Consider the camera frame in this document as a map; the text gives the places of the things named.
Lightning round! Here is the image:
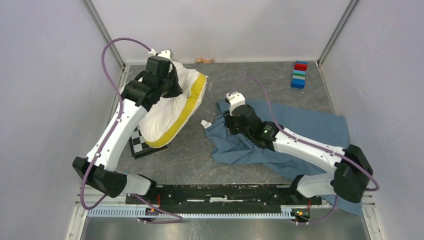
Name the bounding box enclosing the blue fabric pillowcase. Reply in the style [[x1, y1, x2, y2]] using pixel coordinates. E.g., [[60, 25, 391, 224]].
[[201, 100, 373, 216]]

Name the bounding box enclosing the white pillow with yellow side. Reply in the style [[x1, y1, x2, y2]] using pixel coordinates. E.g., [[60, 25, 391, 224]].
[[138, 61, 207, 148]]

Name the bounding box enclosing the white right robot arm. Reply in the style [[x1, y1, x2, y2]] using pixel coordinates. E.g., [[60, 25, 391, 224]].
[[223, 104, 380, 204]]

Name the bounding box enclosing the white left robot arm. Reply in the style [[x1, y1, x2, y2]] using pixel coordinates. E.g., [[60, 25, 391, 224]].
[[72, 55, 182, 204]]

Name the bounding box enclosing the small wooden toy piece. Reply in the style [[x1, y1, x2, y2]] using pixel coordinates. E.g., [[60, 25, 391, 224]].
[[195, 57, 215, 64]]

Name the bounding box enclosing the blue green white block stack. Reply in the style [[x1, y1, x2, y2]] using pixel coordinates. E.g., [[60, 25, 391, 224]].
[[290, 69, 306, 89]]

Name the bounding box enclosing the black white checkerboard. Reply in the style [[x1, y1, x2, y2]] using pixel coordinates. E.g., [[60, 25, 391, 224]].
[[128, 127, 168, 159]]

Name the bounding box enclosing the red and blue block stack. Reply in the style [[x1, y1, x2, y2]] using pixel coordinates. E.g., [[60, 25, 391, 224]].
[[294, 60, 308, 72]]

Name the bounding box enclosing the light blue toothed strip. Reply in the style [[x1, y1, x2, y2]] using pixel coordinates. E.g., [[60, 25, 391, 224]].
[[87, 206, 294, 220]]

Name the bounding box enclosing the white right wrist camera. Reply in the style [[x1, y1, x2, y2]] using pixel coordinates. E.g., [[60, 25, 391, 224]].
[[225, 91, 246, 116]]

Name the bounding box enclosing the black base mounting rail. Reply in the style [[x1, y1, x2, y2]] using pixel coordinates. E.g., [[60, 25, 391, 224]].
[[143, 184, 322, 214]]

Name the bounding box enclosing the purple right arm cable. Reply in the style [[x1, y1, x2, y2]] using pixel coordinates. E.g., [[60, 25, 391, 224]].
[[230, 77, 381, 226]]

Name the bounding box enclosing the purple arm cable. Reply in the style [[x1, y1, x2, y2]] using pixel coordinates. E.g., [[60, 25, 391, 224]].
[[79, 37, 184, 225], [230, 77, 381, 226]]

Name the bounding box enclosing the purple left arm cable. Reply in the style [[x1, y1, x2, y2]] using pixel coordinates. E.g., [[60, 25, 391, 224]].
[[79, 37, 184, 225]]

